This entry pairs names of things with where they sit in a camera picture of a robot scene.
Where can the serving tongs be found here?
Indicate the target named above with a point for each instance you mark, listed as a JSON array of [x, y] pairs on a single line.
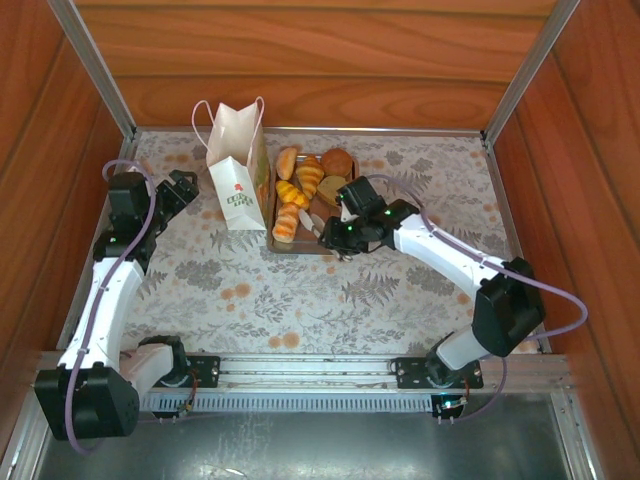
[[306, 219]]

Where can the brown bread slice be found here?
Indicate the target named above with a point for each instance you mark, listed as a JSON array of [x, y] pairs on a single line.
[[327, 189]]

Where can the orange striped twisted bread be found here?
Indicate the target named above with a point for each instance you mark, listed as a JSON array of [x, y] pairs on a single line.
[[286, 223]]

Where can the round brown bun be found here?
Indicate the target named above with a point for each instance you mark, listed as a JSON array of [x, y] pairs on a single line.
[[336, 161]]

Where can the white floral paper bag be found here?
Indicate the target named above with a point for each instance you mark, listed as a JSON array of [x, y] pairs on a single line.
[[235, 190]]

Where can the yellow orange striped bread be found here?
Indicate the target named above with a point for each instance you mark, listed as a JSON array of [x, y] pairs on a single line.
[[292, 194]]

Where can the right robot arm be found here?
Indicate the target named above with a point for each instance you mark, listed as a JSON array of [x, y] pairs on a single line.
[[450, 255]]

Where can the brown plastic tray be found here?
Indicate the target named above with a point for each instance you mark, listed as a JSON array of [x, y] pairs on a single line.
[[300, 246]]

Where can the floral tablecloth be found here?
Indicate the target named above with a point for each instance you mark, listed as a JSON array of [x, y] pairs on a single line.
[[320, 300]]

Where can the golden croissant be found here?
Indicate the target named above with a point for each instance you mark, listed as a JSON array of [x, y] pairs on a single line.
[[310, 176]]

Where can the oval golden bun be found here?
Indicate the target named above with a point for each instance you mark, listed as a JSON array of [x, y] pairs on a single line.
[[287, 163]]

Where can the aluminium mounting beam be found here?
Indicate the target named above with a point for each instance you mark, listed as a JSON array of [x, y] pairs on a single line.
[[300, 370]]

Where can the small circuit board green light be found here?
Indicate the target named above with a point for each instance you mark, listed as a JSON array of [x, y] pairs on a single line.
[[450, 404]]

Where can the shiny metal sheet panel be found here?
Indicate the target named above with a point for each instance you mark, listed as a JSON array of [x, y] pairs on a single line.
[[300, 450]]

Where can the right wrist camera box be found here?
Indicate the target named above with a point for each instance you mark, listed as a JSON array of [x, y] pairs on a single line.
[[346, 215]]

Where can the aluminium table side rail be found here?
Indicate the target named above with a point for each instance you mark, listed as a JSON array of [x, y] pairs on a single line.
[[497, 190], [127, 150]]

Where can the long aluminium table edge rail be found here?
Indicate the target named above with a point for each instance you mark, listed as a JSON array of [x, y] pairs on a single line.
[[375, 131]]

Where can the aluminium frame post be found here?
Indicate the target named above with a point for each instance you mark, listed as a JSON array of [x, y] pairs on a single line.
[[532, 65], [93, 65]]

